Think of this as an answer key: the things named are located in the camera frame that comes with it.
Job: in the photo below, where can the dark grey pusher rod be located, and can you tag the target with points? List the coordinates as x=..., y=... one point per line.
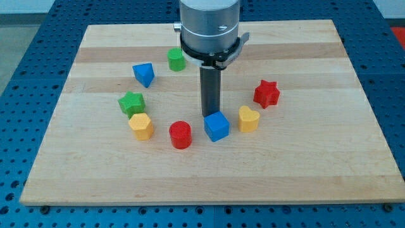
x=210, y=84

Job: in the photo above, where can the yellow hexagon block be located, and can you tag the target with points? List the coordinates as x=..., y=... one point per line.
x=141, y=126

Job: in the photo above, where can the yellow heart block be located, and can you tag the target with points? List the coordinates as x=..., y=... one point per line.
x=248, y=119

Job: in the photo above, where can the wooden board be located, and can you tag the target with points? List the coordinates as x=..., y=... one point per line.
x=321, y=144

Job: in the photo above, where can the red star block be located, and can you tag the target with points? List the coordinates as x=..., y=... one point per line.
x=266, y=94

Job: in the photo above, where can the blue cube block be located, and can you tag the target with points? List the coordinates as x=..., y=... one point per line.
x=216, y=126

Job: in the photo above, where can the blue triangle block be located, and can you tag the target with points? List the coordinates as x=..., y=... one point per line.
x=144, y=73

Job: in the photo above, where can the red cylinder block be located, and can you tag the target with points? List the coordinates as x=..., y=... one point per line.
x=180, y=134

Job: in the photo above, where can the green star block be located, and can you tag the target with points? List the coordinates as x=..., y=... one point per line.
x=132, y=103

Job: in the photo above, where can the green cylinder block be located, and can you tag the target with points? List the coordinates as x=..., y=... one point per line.
x=176, y=60

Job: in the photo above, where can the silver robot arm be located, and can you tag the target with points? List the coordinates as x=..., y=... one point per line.
x=209, y=38

